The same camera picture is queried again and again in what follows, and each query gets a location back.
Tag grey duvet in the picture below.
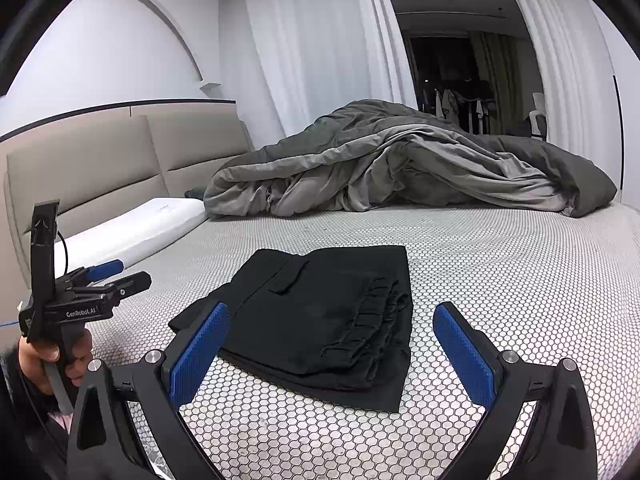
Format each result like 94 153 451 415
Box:
204 100 618 219

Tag white curtain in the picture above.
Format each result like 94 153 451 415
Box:
500 0 601 143
240 0 418 136

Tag white chair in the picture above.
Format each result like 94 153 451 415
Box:
525 92 548 141

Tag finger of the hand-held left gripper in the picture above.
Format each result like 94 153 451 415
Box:
106 271 152 299
75 259 125 283

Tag white wardrobe with black handle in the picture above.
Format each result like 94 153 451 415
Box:
595 10 637 206

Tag black pants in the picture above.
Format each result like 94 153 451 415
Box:
167 245 413 413

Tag white pillow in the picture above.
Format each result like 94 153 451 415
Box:
52 197 207 276

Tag clothes rack with garments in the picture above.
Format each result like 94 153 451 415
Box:
422 80 498 136

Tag bed with honeycomb sheet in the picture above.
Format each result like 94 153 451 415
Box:
50 200 640 480

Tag person's left hand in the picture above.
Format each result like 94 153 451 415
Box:
17 327 96 396

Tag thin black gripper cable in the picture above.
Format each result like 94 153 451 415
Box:
52 230 71 281

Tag beige padded headboard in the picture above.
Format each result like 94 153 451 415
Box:
0 102 253 286

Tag brown curtain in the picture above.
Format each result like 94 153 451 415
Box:
467 30 523 136

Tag person's left forearm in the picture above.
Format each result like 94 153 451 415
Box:
0 344 56 461

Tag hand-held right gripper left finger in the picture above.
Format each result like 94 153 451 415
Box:
66 302 231 480

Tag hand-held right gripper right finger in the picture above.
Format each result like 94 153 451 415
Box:
433 302 597 480

